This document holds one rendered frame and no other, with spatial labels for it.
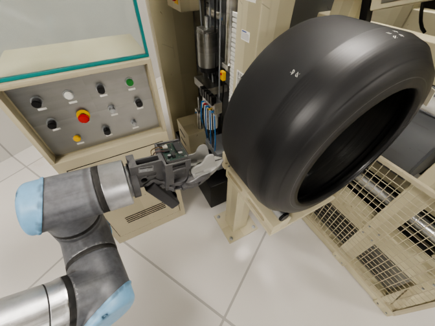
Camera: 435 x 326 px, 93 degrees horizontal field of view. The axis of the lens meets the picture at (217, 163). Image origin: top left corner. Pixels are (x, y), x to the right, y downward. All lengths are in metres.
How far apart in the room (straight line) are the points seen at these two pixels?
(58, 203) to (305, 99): 0.47
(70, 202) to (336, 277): 1.70
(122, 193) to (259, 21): 0.61
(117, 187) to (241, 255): 1.39
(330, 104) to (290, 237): 1.47
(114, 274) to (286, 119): 0.44
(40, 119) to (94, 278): 0.80
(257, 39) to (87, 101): 0.73
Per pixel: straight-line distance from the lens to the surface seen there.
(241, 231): 1.75
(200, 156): 0.49
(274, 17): 0.78
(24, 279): 2.11
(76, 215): 0.42
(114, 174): 0.40
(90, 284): 0.44
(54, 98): 1.07
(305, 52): 0.53
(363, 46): 0.53
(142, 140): 1.15
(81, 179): 0.41
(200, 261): 1.67
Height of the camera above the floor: 1.59
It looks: 47 degrees down
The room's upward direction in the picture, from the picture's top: straight up
